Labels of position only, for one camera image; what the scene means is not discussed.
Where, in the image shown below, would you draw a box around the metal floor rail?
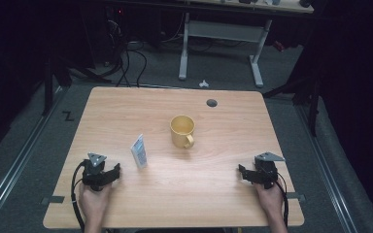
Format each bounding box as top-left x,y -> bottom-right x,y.
294,104 -> 359,233
0,85 -> 70,229

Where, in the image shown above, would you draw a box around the small red object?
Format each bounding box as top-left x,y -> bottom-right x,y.
272,40 -> 287,53

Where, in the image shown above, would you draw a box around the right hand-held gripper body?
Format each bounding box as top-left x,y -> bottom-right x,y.
252,151 -> 287,190

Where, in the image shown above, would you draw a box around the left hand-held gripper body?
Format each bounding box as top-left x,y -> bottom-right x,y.
81,151 -> 112,192

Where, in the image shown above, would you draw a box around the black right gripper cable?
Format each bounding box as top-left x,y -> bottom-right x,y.
273,170 -> 290,228

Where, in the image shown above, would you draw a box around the desk with white metal frame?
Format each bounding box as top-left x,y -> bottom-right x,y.
178,0 -> 315,88

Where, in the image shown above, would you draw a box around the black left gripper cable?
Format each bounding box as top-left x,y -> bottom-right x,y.
70,160 -> 89,233

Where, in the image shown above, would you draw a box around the grey tape strip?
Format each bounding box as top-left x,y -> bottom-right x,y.
40,195 -> 66,206
286,191 -> 307,204

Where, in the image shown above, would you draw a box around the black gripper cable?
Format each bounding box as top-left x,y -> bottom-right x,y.
70,160 -> 89,233
273,170 -> 290,228

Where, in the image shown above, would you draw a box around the black floor cables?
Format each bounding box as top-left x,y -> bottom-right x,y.
103,17 -> 149,88

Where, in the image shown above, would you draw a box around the white and blue packet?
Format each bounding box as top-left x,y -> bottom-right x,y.
129,133 -> 149,170

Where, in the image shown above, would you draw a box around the person's left hand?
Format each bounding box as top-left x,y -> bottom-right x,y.
78,182 -> 114,224

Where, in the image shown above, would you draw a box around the yellow mug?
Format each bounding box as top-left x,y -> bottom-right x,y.
169,115 -> 196,150

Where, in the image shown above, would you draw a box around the black metal stand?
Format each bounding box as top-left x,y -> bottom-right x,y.
261,62 -> 323,138
41,52 -> 113,117

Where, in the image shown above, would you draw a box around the person's right hand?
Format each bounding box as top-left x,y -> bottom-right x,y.
254,179 -> 287,217

